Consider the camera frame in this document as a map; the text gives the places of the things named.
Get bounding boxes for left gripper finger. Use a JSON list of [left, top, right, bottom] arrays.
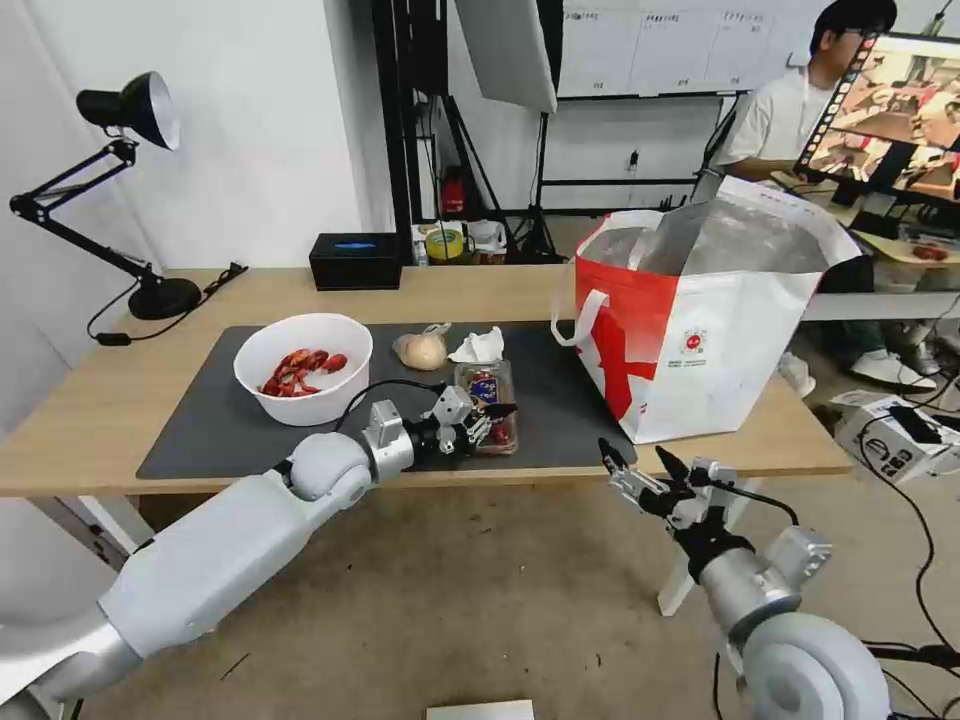
[[458, 421, 499, 457], [457, 403, 520, 431]]

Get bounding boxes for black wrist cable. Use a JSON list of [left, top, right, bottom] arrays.
[[337, 378, 445, 435], [728, 483, 801, 530]]

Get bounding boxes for white round bowl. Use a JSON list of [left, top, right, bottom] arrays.
[[233, 312, 375, 427]]

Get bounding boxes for robot white front shell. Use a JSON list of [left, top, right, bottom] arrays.
[[425, 698, 536, 720]]

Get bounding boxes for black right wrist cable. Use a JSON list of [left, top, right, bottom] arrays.
[[728, 483, 801, 530]]

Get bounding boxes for black lamp power cord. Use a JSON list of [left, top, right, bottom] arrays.
[[86, 260, 250, 349]]

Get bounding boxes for white wall board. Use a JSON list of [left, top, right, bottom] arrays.
[[558, 0, 825, 100]]

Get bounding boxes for black floor cable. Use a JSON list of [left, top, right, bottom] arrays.
[[858, 416, 960, 680]]

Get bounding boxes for crumpled white tissue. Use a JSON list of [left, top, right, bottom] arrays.
[[446, 326, 506, 366]]

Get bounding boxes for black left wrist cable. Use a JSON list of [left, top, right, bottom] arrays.
[[337, 378, 445, 435]]

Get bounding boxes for computer monitor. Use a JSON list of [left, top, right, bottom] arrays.
[[792, 29, 960, 210]]

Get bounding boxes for black metal rack frame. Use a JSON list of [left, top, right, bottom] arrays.
[[373, 0, 456, 235]]

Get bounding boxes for person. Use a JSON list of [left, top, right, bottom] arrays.
[[716, 0, 940, 393]]

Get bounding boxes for white softbox light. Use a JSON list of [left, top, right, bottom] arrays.
[[452, 0, 561, 115]]

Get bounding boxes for red fire extinguisher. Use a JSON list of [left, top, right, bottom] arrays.
[[440, 167, 468, 220]]

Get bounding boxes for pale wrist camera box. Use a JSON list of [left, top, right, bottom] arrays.
[[433, 385, 475, 430], [688, 457, 741, 498]]

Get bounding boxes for red crayfish shells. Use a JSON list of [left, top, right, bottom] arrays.
[[258, 347, 351, 400]]

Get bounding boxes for white office desk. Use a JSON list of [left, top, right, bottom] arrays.
[[770, 170, 960, 325]]

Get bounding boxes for yellow green tape roll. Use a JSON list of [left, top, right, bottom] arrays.
[[425, 228, 468, 265]]

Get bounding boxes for black light stand tripod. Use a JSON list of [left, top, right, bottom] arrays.
[[500, 110, 562, 265]]

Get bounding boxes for clear plastic food container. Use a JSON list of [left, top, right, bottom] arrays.
[[452, 359, 521, 457]]

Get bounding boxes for bread in plastic wrap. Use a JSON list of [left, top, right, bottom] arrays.
[[392, 322, 453, 371]]

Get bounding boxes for wooden table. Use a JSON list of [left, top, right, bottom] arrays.
[[0, 263, 855, 619]]

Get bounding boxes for black tissue box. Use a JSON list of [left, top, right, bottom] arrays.
[[308, 232, 403, 293]]

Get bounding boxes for dark grey table mat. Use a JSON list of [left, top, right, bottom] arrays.
[[135, 321, 640, 482]]

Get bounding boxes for white printed cardboard box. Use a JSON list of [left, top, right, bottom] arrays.
[[830, 389, 960, 487]]

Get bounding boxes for red and white takeout bag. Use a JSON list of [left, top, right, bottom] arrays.
[[550, 175, 865, 446]]

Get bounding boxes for black desk lamp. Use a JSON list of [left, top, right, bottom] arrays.
[[8, 71, 203, 322]]

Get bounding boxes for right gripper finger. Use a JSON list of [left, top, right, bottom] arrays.
[[655, 446, 703, 506], [597, 438, 669, 516]]

